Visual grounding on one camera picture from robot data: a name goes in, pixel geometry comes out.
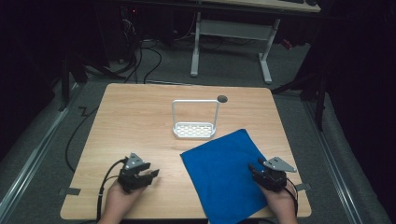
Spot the black metal stand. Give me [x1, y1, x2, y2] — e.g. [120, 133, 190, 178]
[57, 50, 90, 112]
[270, 69, 330, 133]

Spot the bundle of black cables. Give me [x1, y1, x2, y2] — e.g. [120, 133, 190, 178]
[120, 18, 163, 85]

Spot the grey tape strip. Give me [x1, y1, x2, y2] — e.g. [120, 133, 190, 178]
[294, 182, 313, 192]
[58, 187, 82, 197]

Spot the person's left hand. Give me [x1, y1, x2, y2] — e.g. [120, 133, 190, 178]
[98, 178, 148, 224]

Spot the person's right hand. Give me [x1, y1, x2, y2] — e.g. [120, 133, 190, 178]
[259, 180, 299, 224]

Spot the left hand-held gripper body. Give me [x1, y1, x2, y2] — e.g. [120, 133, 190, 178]
[117, 152, 152, 194]

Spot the blue cloth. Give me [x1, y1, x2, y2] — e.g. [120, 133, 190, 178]
[179, 128, 273, 224]

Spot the white rack with handle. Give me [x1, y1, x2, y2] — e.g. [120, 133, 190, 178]
[171, 98, 220, 140]

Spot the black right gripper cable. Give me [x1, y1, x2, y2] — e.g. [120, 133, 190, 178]
[284, 176, 300, 217]

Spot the aluminium floor rail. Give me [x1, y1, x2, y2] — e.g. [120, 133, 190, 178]
[0, 83, 82, 217]
[303, 100, 364, 224]

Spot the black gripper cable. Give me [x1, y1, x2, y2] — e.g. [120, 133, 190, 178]
[284, 176, 300, 217]
[95, 158, 129, 223]

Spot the black floor cable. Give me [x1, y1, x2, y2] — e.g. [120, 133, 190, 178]
[64, 105, 100, 174]

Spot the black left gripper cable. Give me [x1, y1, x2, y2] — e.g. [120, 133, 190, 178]
[95, 158, 129, 223]

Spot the white-legged desk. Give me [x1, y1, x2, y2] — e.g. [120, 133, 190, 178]
[189, 0, 322, 85]

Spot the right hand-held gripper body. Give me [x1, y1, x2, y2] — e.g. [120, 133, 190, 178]
[251, 156, 298, 192]

